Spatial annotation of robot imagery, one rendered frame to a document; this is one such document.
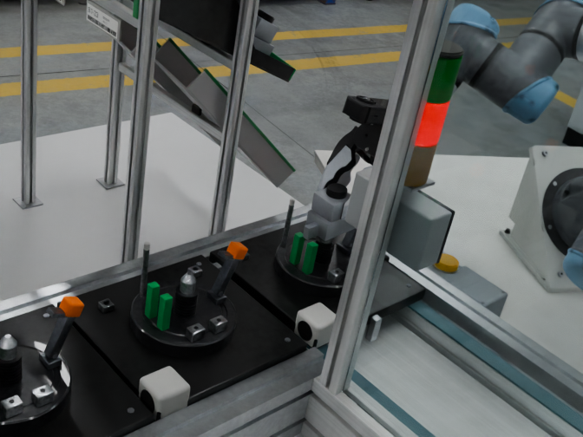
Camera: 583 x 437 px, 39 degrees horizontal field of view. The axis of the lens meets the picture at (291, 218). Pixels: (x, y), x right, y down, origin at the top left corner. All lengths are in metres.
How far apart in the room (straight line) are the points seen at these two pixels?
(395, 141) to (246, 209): 0.76
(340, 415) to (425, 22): 0.51
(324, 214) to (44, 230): 0.53
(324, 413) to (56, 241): 0.59
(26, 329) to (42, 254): 0.34
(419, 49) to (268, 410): 0.48
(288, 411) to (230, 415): 0.11
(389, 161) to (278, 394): 0.34
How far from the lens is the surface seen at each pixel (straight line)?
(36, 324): 1.11
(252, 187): 1.68
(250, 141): 1.35
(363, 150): 1.20
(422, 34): 0.84
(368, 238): 0.94
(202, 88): 1.26
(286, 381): 1.07
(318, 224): 1.19
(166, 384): 1.00
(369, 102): 1.14
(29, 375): 1.01
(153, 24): 1.11
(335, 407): 1.08
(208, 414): 1.02
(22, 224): 1.50
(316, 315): 1.14
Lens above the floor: 1.67
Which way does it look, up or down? 30 degrees down
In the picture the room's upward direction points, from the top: 11 degrees clockwise
